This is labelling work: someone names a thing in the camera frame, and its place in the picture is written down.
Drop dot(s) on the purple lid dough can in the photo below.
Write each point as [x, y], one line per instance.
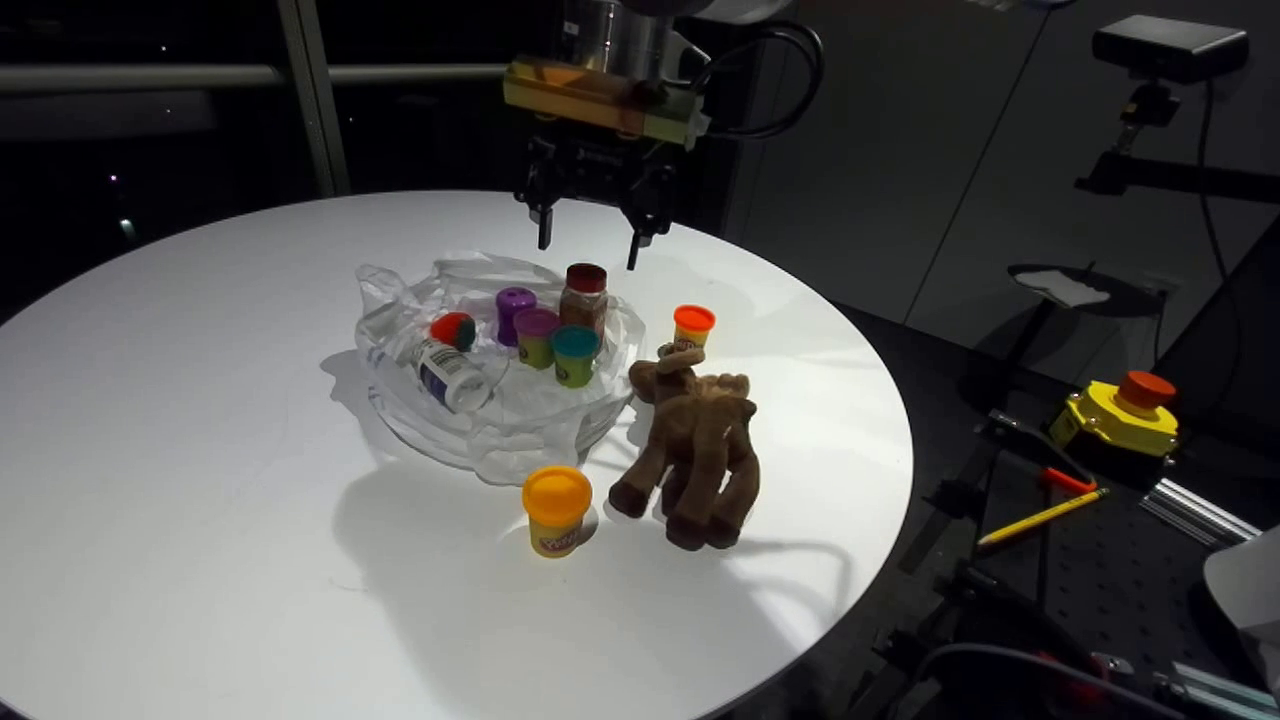
[535, 340]

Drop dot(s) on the purple shaker container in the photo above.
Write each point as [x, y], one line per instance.
[512, 310]

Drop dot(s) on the small orange lid dough can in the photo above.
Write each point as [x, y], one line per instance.
[693, 326]

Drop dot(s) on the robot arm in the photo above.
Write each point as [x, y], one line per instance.
[625, 35]

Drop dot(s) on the camera on mount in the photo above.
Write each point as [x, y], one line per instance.
[1165, 45]

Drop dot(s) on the brown plush moose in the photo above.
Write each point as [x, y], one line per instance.
[700, 440]

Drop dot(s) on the large orange lid dough can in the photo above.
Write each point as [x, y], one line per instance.
[556, 505]

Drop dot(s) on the white plastic bag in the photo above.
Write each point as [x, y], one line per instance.
[530, 420]

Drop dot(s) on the teal lid dough can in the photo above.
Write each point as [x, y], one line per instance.
[575, 358]

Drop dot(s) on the red lid spice jar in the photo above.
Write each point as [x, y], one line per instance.
[584, 300]

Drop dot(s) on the black round side table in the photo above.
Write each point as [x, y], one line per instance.
[1095, 300]

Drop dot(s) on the white paper sheet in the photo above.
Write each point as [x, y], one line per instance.
[1075, 288]

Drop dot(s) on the white glue bottle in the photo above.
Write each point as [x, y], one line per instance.
[450, 375]

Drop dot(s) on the metal handrail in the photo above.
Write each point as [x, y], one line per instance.
[140, 77]

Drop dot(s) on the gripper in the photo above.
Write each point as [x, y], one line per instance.
[600, 165]

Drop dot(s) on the aluminium rail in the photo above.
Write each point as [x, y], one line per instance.
[1200, 512]

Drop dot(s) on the yellow pencil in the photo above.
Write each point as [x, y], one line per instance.
[1045, 516]

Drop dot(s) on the yellow emergency stop button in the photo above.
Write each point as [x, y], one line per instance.
[1115, 415]

